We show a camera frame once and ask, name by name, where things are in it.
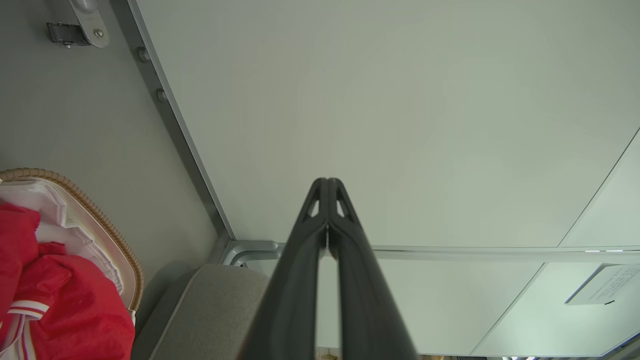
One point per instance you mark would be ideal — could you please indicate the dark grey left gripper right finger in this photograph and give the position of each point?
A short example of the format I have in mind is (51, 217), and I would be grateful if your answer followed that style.
(367, 300)

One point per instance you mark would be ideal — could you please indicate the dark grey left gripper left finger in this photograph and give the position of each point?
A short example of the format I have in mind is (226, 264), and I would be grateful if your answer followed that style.
(292, 295)

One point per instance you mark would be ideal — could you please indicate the red garment with striped hem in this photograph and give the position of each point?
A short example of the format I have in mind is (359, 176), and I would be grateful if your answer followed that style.
(75, 300)

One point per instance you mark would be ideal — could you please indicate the grey fabric sofa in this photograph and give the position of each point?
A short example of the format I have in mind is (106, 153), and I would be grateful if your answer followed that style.
(210, 315)

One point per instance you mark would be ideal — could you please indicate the woven wicker laundry basket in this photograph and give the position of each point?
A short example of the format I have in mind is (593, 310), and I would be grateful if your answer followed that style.
(115, 245)

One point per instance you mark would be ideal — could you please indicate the white paper notice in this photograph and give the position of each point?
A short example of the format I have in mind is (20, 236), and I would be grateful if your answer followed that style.
(607, 285)

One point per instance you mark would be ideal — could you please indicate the grey aluminium partition frame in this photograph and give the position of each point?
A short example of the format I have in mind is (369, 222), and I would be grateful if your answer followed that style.
(175, 125)

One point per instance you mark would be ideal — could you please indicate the round grey frame bolt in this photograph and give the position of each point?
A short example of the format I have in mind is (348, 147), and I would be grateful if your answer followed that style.
(161, 95)
(143, 54)

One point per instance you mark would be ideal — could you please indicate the metal bracket with black block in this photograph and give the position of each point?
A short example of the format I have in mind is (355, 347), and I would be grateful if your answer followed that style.
(85, 25)

